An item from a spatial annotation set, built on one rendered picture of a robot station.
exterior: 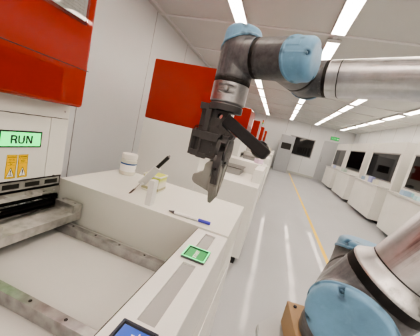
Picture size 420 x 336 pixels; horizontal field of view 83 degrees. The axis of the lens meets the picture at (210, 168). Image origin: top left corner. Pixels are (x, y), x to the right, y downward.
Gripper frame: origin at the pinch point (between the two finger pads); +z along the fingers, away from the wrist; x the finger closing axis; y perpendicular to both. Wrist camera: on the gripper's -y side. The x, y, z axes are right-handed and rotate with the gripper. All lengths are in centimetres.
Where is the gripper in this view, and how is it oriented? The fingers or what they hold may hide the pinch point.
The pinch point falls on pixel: (213, 197)
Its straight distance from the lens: 53.0
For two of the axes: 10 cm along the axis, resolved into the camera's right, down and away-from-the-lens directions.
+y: -9.3, -2.6, 2.4
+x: -2.7, 0.9, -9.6
